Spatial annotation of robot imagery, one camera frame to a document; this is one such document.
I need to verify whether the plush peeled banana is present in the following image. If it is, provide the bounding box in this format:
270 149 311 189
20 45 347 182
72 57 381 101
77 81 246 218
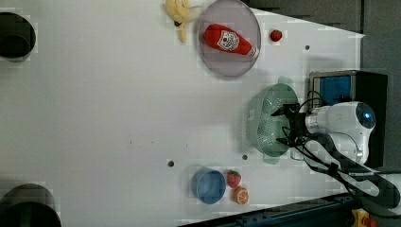
166 0 201 44

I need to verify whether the black round post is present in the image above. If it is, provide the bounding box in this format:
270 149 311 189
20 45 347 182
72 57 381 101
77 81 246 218
0 183 62 227
0 12 37 61

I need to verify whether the green plastic strainer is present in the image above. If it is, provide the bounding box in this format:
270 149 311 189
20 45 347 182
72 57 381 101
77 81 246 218
246 77 298 165

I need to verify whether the black round post lower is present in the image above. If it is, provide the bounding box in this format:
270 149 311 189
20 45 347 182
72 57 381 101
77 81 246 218
0 183 62 227

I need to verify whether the light green mug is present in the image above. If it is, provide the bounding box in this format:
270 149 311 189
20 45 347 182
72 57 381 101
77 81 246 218
289 148 304 161

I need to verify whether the yellow emergency stop box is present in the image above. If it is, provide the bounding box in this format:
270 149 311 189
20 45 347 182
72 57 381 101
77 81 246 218
352 208 377 227

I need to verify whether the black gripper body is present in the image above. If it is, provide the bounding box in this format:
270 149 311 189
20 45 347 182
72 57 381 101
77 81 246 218
285 103 307 146

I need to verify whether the blue metal table frame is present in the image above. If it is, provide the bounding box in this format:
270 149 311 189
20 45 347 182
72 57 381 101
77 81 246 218
180 193 358 227

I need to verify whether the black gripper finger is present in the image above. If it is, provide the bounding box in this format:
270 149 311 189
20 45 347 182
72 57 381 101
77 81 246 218
276 138 292 146
271 107 288 116

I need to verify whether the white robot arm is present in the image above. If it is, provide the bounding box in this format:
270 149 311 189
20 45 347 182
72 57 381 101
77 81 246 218
273 101 400 217

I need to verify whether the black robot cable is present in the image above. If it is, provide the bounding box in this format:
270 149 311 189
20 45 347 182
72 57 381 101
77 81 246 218
281 90 401 202

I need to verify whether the plush strawberry toy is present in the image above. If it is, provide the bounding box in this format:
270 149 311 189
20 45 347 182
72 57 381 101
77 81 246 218
226 170 241 188

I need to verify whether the black round post upper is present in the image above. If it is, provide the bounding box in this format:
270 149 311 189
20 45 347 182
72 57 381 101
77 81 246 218
0 12 37 61

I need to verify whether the red plush ketchup bottle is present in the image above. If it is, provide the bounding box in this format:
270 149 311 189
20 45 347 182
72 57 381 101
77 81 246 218
203 24 259 58

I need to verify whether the black silver toaster oven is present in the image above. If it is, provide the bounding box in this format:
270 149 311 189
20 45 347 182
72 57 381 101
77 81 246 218
309 70 388 167

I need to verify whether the small red strawberry toy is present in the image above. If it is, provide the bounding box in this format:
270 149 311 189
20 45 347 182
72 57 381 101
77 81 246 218
270 29 283 42

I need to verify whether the blue plastic bowl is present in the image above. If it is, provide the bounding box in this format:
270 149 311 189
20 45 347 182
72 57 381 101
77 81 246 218
191 167 226 204

